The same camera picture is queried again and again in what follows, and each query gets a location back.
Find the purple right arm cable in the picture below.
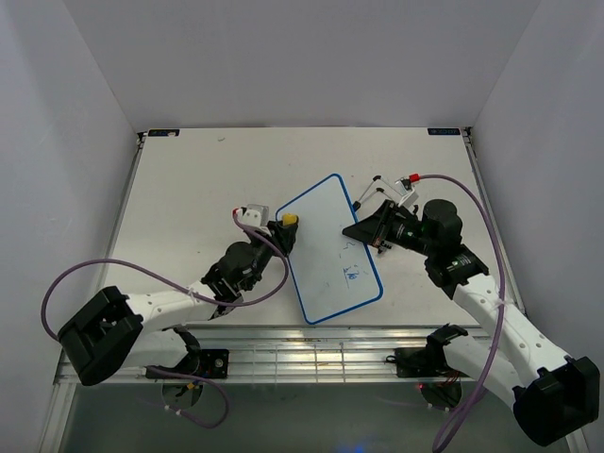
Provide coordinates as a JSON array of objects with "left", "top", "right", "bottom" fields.
[{"left": 409, "top": 173, "right": 507, "bottom": 453}]

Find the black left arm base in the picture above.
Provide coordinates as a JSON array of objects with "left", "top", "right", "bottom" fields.
[{"left": 145, "top": 349, "right": 229, "bottom": 379}]

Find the blue left corner label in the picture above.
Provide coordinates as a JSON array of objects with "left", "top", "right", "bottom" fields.
[{"left": 147, "top": 128, "right": 180, "bottom": 138}]

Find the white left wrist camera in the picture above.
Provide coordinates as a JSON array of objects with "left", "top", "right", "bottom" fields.
[{"left": 233, "top": 204, "right": 269, "bottom": 233}]

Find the yellow whiteboard eraser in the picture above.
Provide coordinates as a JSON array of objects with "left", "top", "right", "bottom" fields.
[{"left": 281, "top": 213, "right": 299, "bottom": 227}]

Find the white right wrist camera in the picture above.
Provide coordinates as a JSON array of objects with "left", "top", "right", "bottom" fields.
[{"left": 395, "top": 174, "right": 421, "bottom": 208}]

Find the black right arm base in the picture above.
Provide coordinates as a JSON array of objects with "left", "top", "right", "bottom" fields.
[{"left": 384, "top": 347, "right": 452, "bottom": 378}]

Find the blue right corner label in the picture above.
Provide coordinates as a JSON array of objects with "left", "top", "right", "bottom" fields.
[{"left": 427, "top": 127, "right": 461, "bottom": 136}]

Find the wire whiteboard stand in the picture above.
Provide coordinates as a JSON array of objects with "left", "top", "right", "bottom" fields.
[{"left": 352, "top": 175, "right": 407, "bottom": 212}]

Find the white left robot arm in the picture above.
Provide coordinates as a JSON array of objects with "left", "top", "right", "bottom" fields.
[{"left": 57, "top": 214, "right": 299, "bottom": 386}]

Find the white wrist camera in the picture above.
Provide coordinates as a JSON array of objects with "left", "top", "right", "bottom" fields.
[
  {"left": 395, "top": 174, "right": 421, "bottom": 208},
  {"left": 233, "top": 204, "right": 269, "bottom": 233}
]

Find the aluminium table frame rail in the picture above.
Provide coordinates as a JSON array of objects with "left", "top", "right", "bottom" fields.
[{"left": 191, "top": 323, "right": 437, "bottom": 385}]

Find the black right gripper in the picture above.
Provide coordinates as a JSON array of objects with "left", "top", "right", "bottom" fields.
[{"left": 341, "top": 199, "right": 436, "bottom": 258}]

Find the blue corner label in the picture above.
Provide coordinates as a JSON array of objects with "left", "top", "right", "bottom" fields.
[
  {"left": 427, "top": 127, "right": 461, "bottom": 136},
  {"left": 147, "top": 128, "right": 180, "bottom": 138}
]

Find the blue framed whiteboard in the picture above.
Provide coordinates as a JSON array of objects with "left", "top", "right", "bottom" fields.
[{"left": 276, "top": 174, "right": 383, "bottom": 325}]

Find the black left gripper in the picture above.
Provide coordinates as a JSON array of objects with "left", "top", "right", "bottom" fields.
[{"left": 243, "top": 221, "right": 298, "bottom": 293}]

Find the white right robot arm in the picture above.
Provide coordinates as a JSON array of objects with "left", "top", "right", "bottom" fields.
[{"left": 343, "top": 199, "right": 600, "bottom": 446}]

